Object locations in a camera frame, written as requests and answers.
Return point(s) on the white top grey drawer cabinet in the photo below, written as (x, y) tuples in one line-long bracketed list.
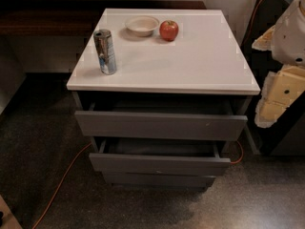
[(202, 71)]

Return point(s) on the grey bottom drawer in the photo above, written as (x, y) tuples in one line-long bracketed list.
[(158, 180)]

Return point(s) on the grey top drawer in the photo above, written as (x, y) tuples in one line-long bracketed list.
[(161, 125)]

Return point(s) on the silver blue redbull can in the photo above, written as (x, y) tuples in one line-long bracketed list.
[(105, 51)]

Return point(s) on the black cabinet on right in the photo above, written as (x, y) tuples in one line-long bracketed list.
[(287, 136)]

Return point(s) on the dark wooden bench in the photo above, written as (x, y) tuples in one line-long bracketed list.
[(70, 17)]

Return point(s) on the red apple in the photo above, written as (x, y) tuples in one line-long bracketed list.
[(168, 30)]

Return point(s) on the grey drawer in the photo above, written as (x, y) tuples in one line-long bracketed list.
[(160, 157), (158, 180), (161, 125)]

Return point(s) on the white paper bowl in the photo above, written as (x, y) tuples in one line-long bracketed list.
[(142, 25)]

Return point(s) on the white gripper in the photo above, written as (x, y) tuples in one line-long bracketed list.
[(291, 38)]

